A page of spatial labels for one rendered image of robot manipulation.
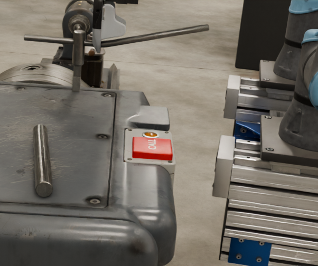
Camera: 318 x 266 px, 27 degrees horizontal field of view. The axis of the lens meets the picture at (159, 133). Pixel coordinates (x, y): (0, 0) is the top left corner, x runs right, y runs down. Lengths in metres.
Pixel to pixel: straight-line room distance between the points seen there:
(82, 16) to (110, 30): 1.37
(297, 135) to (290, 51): 0.52
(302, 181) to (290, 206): 0.06
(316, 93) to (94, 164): 0.43
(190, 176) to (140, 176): 2.99
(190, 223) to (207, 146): 1.06
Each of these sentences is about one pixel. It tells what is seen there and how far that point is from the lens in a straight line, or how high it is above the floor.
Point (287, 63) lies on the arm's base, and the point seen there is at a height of 1.20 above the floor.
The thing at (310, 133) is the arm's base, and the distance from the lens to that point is 1.35.
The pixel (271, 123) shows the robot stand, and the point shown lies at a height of 1.16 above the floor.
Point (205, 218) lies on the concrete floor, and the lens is 3.48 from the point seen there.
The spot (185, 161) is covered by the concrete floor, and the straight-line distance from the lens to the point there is 4.10.
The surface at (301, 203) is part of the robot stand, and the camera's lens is 1.41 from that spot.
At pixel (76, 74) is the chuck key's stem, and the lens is 1.24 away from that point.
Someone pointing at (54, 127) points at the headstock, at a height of 1.25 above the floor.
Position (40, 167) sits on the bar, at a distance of 0.89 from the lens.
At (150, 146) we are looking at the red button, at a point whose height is 1.27.
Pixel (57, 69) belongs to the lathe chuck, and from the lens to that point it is 1.46.
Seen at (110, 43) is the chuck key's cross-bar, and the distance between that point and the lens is 1.22.
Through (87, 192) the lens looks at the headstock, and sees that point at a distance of 0.87.
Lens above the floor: 1.65
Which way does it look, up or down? 22 degrees down
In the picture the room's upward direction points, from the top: 5 degrees clockwise
